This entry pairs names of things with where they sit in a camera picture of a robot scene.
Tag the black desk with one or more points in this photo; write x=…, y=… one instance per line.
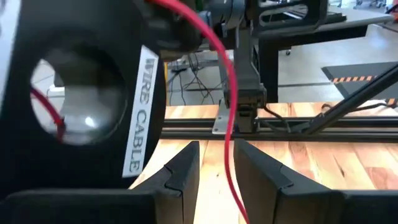
x=268, y=77

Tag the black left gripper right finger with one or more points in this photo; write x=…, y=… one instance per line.
x=295, y=205

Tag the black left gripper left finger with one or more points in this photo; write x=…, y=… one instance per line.
x=109, y=208

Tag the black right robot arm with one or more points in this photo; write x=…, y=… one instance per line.
x=245, y=77

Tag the black hazard-striped ramp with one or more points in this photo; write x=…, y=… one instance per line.
x=357, y=77

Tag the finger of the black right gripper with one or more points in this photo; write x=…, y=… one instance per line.
x=174, y=37

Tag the black table frame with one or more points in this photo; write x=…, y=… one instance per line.
x=342, y=130

